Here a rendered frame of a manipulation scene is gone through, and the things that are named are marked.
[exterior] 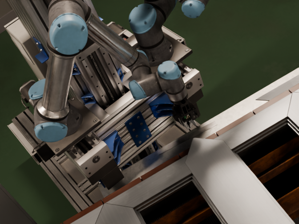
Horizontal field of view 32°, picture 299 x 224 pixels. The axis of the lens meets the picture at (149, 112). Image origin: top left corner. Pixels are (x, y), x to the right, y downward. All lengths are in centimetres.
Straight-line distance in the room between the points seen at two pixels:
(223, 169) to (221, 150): 9
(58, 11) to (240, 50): 221
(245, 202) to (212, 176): 17
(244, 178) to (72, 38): 82
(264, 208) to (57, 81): 85
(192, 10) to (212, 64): 178
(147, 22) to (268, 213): 86
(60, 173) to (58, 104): 133
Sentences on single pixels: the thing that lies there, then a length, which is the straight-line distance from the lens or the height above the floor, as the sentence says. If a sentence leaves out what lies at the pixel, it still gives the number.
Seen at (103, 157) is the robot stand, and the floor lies 95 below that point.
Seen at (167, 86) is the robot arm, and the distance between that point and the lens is 186.
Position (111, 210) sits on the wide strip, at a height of 85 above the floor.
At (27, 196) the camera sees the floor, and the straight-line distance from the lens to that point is 346.
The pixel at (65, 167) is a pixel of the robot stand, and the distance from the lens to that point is 316.
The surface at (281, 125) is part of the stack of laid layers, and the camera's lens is 213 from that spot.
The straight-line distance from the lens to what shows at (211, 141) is 210.
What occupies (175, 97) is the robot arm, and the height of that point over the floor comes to 113.
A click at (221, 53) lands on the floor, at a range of 371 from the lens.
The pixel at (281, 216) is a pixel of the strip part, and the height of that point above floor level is 85.
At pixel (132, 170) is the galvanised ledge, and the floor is 68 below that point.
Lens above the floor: 247
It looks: 45 degrees down
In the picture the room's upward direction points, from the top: 25 degrees counter-clockwise
